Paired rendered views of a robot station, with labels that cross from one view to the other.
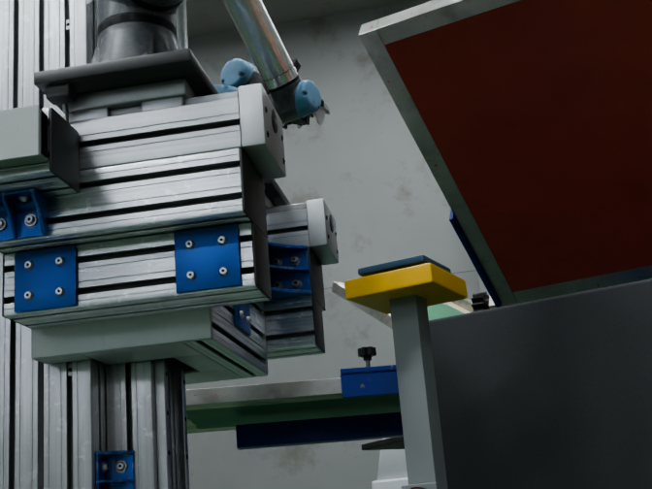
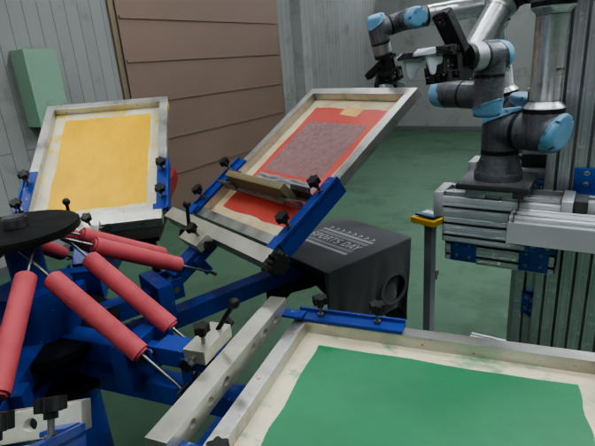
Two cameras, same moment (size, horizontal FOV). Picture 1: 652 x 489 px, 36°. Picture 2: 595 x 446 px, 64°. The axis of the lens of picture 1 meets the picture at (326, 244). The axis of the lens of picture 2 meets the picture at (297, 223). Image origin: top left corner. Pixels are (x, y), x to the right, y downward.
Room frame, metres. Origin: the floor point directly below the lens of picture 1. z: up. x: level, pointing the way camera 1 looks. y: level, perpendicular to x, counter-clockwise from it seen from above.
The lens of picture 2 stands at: (3.49, 0.22, 1.68)
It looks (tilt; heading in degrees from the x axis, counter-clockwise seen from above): 19 degrees down; 205
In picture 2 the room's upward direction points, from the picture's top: 4 degrees counter-clockwise
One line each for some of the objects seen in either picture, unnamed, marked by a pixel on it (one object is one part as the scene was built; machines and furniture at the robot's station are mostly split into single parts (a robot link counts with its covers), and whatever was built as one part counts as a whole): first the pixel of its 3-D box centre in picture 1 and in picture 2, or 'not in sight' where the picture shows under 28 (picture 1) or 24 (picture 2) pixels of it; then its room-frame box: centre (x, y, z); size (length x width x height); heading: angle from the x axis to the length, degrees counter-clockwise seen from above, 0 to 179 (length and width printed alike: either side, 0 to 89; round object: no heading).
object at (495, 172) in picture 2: not in sight; (498, 163); (1.80, 0.18, 1.31); 0.15 x 0.15 x 0.10
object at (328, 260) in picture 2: not in sight; (333, 241); (1.73, -0.45, 0.95); 0.48 x 0.44 x 0.01; 153
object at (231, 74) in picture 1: (245, 81); (490, 57); (2.10, 0.15, 1.65); 0.11 x 0.08 x 0.09; 148
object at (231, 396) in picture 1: (356, 370); (354, 368); (2.68, -0.05, 1.05); 1.08 x 0.61 x 0.23; 93
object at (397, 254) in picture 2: not in sight; (365, 292); (1.82, -0.29, 0.77); 0.46 x 0.09 x 0.36; 153
